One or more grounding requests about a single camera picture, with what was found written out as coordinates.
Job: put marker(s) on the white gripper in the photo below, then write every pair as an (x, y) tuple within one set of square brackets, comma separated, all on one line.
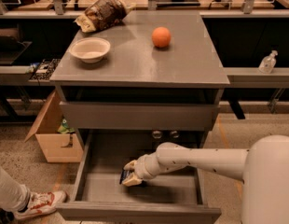
[(144, 168)]

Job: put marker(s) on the dark blue rxbar wrapper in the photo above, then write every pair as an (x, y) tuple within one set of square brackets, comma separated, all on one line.
[(124, 175)]

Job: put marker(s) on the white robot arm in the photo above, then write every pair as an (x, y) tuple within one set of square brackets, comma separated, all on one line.
[(262, 169)]

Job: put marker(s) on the open grey middle drawer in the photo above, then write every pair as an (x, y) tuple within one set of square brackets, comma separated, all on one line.
[(98, 195)]

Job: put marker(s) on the closed grey top drawer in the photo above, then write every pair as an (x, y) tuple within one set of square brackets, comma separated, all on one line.
[(139, 117)]

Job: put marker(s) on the grey drawer cabinet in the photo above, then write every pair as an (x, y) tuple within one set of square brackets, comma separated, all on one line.
[(134, 71)]

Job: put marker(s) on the clear glass left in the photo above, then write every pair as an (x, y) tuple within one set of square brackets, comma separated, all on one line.
[(157, 134)]

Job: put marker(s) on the clear glass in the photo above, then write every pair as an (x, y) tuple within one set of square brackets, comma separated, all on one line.
[(157, 134), (174, 134)]

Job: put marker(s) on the clear glass right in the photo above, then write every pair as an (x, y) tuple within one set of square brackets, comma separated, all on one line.
[(174, 134)]

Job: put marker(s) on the cardboard box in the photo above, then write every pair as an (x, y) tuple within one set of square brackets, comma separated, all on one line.
[(56, 145)]

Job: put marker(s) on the green snack bag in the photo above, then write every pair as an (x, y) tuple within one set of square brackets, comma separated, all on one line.
[(65, 128)]

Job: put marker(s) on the white red sneaker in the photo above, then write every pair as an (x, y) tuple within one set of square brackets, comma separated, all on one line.
[(41, 204)]

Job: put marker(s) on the white trouser leg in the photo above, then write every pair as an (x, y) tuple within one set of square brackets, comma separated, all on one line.
[(13, 195)]

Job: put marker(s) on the white paper bowl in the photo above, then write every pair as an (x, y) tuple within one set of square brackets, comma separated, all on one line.
[(90, 50)]

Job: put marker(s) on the patterned black white tray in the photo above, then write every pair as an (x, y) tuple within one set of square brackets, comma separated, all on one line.
[(45, 69)]

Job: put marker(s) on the orange fruit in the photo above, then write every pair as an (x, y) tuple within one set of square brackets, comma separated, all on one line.
[(161, 37)]

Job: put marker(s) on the brown chip bag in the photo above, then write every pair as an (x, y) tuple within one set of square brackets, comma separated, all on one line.
[(103, 14)]

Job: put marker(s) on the clear sanitizer bottle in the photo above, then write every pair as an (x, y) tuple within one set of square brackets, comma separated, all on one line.
[(267, 64)]

